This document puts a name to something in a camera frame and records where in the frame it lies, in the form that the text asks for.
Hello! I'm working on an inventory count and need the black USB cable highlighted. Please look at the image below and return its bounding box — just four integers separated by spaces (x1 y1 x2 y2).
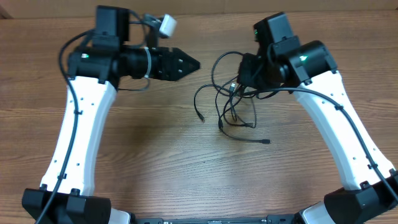
210 50 273 145
193 82 259 129

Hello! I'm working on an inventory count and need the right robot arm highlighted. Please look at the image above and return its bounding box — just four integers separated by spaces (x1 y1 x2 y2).
238 12 397 223

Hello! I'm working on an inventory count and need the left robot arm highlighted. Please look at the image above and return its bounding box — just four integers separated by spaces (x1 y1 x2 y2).
22 6 200 223

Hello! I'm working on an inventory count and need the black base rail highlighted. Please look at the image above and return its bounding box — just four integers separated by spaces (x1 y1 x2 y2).
132 214 302 224

